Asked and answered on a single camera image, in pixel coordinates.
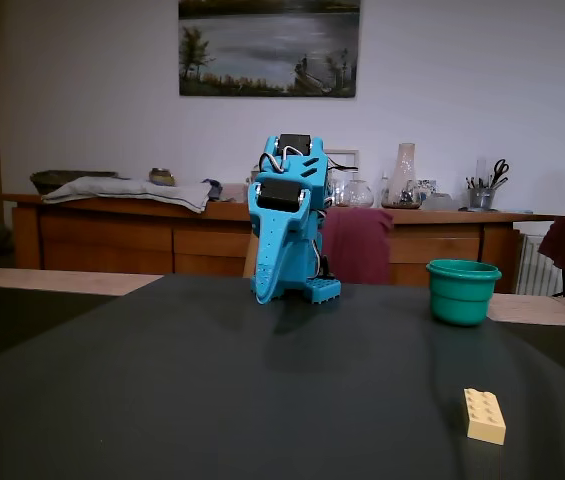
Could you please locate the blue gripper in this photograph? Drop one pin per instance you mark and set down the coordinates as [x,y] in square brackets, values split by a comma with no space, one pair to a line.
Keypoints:
[278,195]

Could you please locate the cream lego brick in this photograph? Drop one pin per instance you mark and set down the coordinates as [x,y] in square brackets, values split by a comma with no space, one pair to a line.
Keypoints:
[484,420]

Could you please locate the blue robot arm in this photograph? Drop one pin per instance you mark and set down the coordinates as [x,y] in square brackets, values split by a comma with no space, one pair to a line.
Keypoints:
[312,215]

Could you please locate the wooden chair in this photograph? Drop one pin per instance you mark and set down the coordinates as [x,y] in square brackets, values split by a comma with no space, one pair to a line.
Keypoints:
[251,257]

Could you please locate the round glass bowl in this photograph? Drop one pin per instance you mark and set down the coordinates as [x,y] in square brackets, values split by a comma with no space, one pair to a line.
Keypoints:
[359,195]

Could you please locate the small ceramic jar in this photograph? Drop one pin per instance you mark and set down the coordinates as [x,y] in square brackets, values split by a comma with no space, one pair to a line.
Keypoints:
[162,177]

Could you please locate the dark grey mat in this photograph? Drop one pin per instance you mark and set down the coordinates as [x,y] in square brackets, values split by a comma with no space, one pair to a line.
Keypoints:
[212,400]

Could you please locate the folded grey cloth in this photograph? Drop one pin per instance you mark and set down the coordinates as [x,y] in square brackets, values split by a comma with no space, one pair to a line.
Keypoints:
[132,191]

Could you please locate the wooden sideboard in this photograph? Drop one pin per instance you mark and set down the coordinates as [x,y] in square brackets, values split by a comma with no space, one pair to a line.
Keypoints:
[112,240]

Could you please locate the tall pink glass vase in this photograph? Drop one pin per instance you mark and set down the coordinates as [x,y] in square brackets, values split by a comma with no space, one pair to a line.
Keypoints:
[404,175]

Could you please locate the blue white porcelain piece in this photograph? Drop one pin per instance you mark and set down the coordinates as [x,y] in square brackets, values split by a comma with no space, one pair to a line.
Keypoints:
[427,187]

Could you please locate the green plastic cup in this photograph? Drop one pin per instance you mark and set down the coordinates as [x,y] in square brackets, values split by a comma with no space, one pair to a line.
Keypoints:
[462,295]

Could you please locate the lake landscape painting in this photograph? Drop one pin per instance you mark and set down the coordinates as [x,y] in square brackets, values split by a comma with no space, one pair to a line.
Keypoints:
[262,45]

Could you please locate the metal pen holder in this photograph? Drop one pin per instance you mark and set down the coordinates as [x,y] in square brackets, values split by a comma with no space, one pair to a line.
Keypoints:
[482,199]

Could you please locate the dark woven basket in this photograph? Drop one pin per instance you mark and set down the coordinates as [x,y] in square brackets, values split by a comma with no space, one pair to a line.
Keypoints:
[62,178]

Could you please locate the white radiator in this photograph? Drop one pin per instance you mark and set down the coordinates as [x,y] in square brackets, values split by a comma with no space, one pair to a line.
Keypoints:
[537,267]

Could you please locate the maroon garment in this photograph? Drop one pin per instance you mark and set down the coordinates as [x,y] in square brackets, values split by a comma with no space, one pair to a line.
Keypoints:
[559,245]

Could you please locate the white photo frame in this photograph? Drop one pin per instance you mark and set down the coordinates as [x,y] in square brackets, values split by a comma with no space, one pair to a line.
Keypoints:
[349,159]

